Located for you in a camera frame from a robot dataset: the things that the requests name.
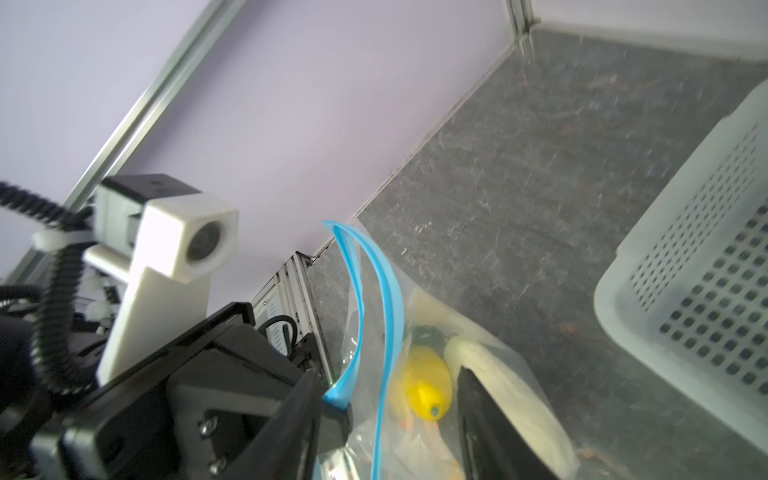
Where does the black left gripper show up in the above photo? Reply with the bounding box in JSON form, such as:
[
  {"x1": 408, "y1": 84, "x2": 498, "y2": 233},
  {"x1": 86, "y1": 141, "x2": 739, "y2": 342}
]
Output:
[{"x1": 1, "y1": 302, "x2": 351, "y2": 479}]

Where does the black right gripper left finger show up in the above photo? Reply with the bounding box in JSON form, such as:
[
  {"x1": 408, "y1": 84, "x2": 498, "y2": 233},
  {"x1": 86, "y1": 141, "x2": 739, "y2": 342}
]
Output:
[{"x1": 222, "y1": 373, "x2": 321, "y2": 479}]

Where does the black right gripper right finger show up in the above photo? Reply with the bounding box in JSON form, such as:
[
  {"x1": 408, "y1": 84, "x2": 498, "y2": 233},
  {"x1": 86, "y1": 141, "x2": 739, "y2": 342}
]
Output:
[{"x1": 457, "y1": 367, "x2": 556, "y2": 480}]

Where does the clear zip top bag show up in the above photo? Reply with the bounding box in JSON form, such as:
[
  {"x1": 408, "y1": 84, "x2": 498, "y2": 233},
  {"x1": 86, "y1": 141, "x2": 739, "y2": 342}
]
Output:
[{"x1": 315, "y1": 221, "x2": 580, "y2": 479}]

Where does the green pepper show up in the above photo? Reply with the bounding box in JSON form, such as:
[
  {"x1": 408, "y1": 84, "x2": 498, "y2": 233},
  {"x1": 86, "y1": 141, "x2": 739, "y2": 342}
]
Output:
[{"x1": 404, "y1": 324, "x2": 449, "y2": 355}]

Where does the white perforated plastic basket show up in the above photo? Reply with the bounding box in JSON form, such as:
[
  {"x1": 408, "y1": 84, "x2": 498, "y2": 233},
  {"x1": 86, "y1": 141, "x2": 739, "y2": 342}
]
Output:
[{"x1": 593, "y1": 84, "x2": 767, "y2": 450}]

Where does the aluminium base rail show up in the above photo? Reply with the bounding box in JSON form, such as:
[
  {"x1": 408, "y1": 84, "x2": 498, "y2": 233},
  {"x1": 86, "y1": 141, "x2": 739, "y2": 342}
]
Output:
[{"x1": 251, "y1": 252, "x2": 334, "y2": 386}]

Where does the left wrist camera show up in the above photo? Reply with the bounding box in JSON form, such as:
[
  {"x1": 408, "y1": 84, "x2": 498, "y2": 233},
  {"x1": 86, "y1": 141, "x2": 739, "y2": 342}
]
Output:
[{"x1": 84, "y1": 174, "x2": 239, "y2": 386}]

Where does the black corrugated cable conduit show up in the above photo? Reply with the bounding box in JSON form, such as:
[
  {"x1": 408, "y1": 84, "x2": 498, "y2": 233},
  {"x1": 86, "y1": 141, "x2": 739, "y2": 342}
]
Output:
[{"x1": 0, "y1": 179, "x2": 100, "y2": 397}]

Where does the aluminium corner frame post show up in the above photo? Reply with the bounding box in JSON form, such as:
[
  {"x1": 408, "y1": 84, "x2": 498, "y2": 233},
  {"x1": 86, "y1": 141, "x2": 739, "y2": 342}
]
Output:
[{"x1": 0, "y1": 0, "x2": 248, "y2": 286}]

